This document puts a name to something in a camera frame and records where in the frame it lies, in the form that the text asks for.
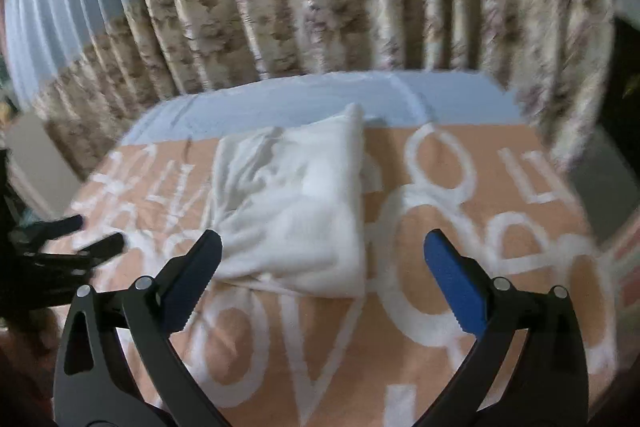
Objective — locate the floral curtain with blue band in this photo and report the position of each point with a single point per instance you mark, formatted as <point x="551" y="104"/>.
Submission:
<point x="300" y="7"/>

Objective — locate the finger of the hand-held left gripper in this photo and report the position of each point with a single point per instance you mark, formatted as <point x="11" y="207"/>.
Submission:
<point x="95" y="249"/>
<point x="60" y="226"/>

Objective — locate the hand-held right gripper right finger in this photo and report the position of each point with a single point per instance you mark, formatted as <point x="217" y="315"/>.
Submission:
<point x="452" y="282"/>

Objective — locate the orange and blue printed blanket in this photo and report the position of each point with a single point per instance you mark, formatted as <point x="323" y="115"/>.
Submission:
<point x="310" y="322"/>

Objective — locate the white knit sweater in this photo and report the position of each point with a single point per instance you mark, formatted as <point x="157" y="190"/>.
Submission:
<point x="300" y="207"/>

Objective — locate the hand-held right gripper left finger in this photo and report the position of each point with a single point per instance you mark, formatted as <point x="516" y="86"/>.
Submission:
<point x="192" y="279"/>

